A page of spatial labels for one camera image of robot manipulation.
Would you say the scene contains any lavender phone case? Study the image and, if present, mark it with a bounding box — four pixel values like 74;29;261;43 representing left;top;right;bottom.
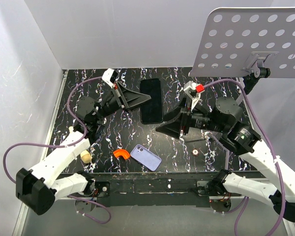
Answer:
130;145;162;172

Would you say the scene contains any cream wooden pestle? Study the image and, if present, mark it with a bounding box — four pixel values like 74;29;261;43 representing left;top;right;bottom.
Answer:
68;126;92;164

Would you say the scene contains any black phone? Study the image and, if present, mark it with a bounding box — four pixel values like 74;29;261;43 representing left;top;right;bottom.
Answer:
140;78;163;124

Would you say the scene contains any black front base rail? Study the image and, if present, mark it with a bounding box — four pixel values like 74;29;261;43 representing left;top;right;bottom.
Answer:
56;172;261;209

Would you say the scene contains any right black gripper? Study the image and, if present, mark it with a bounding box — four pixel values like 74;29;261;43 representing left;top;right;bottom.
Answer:
155;95;227;140

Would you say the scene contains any perforated music stand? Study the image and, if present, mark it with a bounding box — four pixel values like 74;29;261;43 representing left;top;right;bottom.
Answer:
188;6;295;171

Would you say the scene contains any small round coin object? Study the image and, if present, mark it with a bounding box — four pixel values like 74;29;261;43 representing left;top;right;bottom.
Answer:
192;149;199;156

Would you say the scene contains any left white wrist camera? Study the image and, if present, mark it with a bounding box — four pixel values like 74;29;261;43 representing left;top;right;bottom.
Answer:
102;68;118;88

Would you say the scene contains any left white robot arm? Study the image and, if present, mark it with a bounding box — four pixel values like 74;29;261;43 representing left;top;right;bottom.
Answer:
16;82;151;215

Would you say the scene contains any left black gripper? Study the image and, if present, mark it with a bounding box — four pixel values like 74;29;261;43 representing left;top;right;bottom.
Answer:
93;82;151;122

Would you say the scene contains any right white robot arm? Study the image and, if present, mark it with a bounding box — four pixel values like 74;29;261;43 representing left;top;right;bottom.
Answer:
156;97;295;222

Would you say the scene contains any orange curved pipe piece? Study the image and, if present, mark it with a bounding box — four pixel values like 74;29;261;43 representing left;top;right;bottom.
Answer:
113;149;130;160

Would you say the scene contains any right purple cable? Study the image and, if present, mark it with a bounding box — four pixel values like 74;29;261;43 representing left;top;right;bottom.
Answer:
203;78;287;236

